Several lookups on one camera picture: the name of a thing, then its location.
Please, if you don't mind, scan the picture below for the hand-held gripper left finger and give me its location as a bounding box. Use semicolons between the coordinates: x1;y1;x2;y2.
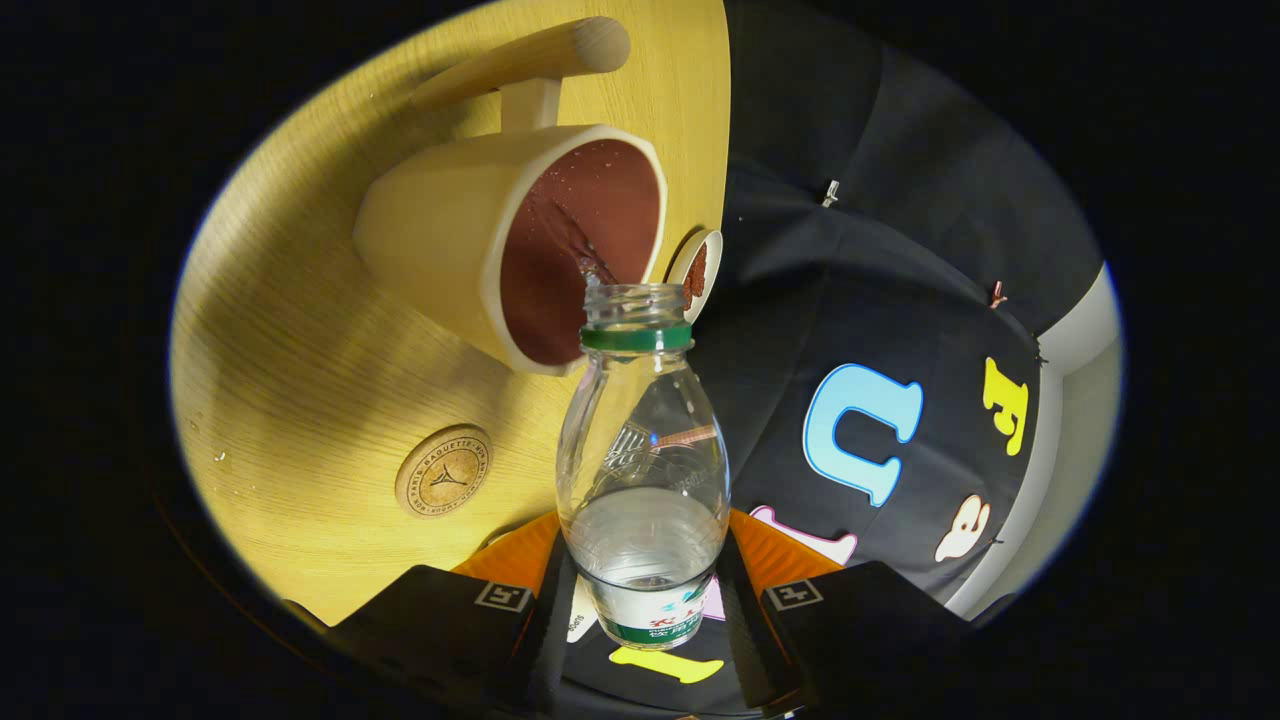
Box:
330;510;579;716

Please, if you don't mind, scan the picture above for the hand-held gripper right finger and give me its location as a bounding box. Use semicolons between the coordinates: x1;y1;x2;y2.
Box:
715;508;969;713

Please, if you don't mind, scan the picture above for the clear plastic juice bottle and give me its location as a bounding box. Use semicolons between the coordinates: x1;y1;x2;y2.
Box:
555;283;733;651

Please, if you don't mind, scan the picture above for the beige cup with wooden handle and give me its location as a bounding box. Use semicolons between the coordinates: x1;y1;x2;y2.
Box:
352;16;669;377

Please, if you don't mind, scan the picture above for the wooden table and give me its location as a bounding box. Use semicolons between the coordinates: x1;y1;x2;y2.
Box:
170;0;731;626

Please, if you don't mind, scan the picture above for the white round plate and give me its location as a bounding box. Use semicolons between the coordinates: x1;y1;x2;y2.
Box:
666;229;724;323

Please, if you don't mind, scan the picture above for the black backdrop cloth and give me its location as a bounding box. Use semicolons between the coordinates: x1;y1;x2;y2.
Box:
560;0;1106;716

